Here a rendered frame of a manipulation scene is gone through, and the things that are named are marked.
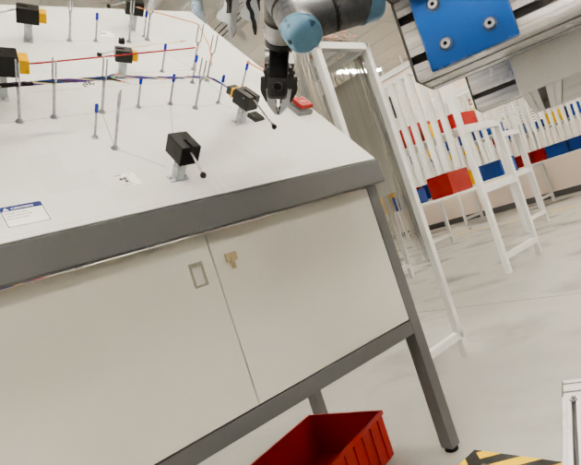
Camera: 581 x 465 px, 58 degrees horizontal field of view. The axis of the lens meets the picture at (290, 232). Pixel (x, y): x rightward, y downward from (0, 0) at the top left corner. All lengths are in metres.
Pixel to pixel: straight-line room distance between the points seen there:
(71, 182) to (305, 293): 0.59
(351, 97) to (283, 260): 1.38
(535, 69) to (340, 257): 0.84
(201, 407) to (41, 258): 0.43
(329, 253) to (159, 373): 0.54
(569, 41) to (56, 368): 0.91
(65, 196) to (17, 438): 0.43
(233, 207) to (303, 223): 0.23
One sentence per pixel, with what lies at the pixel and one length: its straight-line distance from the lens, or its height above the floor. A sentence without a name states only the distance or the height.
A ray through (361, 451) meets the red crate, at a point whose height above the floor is 0.09.
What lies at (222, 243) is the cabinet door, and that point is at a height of 0.77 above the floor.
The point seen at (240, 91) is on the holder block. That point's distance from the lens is 1.42.
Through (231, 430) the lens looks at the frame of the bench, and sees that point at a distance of 1.17.
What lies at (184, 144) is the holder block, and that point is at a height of 0.98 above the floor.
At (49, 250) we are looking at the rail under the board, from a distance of 1.00.
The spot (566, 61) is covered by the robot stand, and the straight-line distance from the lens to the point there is 0.68.
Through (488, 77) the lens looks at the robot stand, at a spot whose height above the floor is 0.89.
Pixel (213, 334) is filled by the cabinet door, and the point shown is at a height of 0.58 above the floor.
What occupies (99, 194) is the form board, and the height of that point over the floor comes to 0.93.
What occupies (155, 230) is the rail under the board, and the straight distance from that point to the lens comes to 1.07.
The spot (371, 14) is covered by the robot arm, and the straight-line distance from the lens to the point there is 1.14.
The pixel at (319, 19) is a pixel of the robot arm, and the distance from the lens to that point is 1.11.
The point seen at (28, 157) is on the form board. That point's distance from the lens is 1.20.
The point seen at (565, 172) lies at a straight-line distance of 9.66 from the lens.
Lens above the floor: 0.73
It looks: 1 degrees up
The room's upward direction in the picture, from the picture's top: 18 degrees counter-clockwise
